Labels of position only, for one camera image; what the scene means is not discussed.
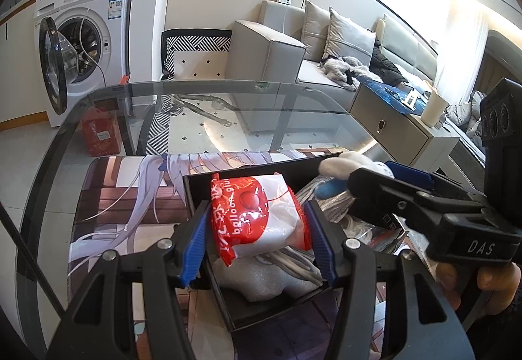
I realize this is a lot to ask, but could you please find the red white snack packet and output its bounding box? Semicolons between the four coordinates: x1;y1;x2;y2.
209;172;311;268

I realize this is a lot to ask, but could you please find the person's right hand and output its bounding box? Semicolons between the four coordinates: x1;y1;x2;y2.
434;261;522;312

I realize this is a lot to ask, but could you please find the black cardboard box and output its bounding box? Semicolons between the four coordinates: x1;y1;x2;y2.
182;151;356;333

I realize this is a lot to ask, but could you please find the white washing machine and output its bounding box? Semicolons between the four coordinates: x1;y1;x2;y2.
33;0;136;129

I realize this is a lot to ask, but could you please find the grey beige cushion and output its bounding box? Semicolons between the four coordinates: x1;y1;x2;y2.
301;0;332;64

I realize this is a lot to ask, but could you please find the red box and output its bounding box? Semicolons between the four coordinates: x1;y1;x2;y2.
81;106;124;158

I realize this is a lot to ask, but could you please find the blue mat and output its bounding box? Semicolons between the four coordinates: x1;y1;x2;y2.
358;76;434;117

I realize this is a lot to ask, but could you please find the white plush toy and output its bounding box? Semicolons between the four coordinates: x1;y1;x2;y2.
317;151;396;200

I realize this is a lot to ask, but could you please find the black jacket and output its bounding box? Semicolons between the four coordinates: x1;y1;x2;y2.
369;39;409;86

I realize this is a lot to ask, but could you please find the printed desk mat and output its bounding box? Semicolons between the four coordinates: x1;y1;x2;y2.
67;145;453;360

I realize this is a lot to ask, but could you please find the white foam wrap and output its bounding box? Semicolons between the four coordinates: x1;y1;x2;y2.
211;251;327;304

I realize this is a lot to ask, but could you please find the pale green cushion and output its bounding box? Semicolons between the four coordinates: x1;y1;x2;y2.
375;13;439;77

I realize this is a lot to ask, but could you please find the silver plastic packet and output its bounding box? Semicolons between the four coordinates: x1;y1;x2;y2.
295;176;408;253

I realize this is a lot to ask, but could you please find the beige side cabinet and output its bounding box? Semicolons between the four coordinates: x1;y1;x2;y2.
349;79;462;178

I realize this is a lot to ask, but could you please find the black white patterned rug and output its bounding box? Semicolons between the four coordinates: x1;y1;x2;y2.
141;28;294;158

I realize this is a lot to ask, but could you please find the grey furry garment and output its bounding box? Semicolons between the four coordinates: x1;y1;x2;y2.
319;56;371;91

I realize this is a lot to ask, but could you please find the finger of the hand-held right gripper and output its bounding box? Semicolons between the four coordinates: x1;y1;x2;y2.
384;161;488;209
347;167;454;237

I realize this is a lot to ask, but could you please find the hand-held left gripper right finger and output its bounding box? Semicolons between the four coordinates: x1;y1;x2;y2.
304;200;476;360

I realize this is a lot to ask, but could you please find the grey silver cushion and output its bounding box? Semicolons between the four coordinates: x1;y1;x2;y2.
325;7;376;68

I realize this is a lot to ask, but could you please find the white cup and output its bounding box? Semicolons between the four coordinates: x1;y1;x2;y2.
420;87;450;127

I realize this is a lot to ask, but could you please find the grey sofa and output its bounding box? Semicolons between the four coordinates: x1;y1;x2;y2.
227;0;440;133

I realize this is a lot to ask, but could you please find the bagged white cable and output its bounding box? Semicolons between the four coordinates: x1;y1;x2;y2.
256;245;328;285

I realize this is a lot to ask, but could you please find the grey white padded jacket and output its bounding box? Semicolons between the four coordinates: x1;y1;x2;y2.
446;90;485;137

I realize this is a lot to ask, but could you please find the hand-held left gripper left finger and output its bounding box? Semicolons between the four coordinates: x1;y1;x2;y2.
47;201;210;360

